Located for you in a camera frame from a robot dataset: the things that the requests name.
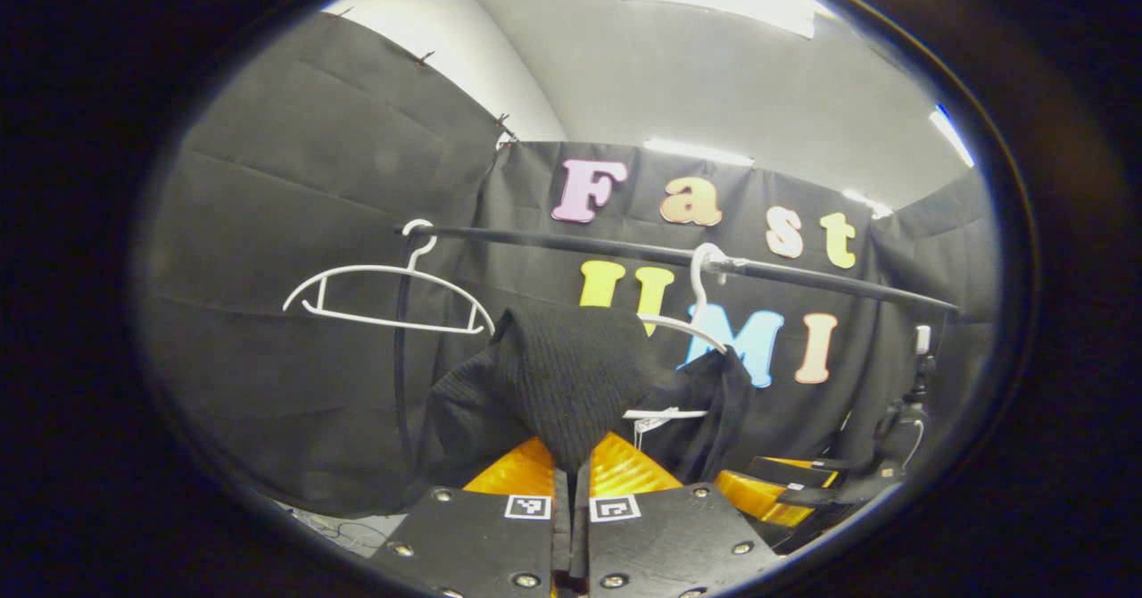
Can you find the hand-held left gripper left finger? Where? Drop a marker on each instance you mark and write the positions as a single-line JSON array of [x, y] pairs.
[[482, 544]]

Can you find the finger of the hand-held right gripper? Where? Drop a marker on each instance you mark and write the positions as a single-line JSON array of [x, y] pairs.
[[758, 498], [790, 468]]

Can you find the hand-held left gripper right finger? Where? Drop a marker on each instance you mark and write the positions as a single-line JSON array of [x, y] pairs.
[[669, 544]]

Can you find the black knit garment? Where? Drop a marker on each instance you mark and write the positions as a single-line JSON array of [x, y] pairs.
[[571, 375]]

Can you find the white plastic hanger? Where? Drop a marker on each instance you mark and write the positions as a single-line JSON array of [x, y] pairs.
[[393, 320], [665, 415]]

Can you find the black metal clothes rack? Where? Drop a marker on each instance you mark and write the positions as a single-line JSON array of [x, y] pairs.
[[553, 239]]

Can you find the small ceiling light panel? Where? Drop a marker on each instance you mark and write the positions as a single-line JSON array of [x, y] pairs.
[[951, 136]]

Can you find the black backdrop cloth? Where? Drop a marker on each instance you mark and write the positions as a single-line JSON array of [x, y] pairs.
[[294, 178]]

